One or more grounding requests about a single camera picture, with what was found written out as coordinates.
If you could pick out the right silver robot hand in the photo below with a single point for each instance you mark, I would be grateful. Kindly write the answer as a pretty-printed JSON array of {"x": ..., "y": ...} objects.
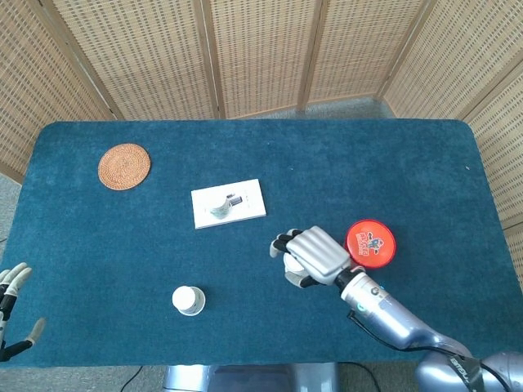
[{"x": 318, "y": 253}]

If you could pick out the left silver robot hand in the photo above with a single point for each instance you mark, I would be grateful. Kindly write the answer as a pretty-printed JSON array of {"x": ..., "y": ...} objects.
[{"x": 10, "y": 281}]

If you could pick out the white cup green flower print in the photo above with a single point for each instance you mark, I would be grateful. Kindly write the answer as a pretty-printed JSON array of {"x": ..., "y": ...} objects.
[{"x": 220, "y": 210}]

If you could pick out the white cup blue dandelion print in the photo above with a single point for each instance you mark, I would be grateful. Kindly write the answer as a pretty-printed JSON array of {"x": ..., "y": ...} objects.
[{"x": 184, "y": 298}]

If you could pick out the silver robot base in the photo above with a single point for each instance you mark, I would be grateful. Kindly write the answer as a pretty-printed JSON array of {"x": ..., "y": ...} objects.
[{"x": 245, "y": 379}]

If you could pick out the orange tub with red lid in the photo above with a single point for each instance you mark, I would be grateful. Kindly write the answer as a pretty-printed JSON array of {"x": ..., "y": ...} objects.
[{"x": 369, "y": 245}]

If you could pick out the blue plush table cover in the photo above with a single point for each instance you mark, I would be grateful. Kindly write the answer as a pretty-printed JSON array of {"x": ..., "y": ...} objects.
[{"x": 122, "y": 253}]

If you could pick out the round woven rattan coaster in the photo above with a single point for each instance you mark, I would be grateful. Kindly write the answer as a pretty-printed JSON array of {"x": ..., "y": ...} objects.
[{"x": 124, "y": 166}]

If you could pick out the woven bamboo screen panel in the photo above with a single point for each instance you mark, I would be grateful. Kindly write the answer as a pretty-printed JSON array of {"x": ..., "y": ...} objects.
[
  {"x": 135, "y": 53},
  {"x": 24, "y": 81},
  {"x": 457, "y": 53},
  {"x": 261, "y": 53},
  {"x": 502, "y": 163},
  {"x": 359, "y": 45}
]

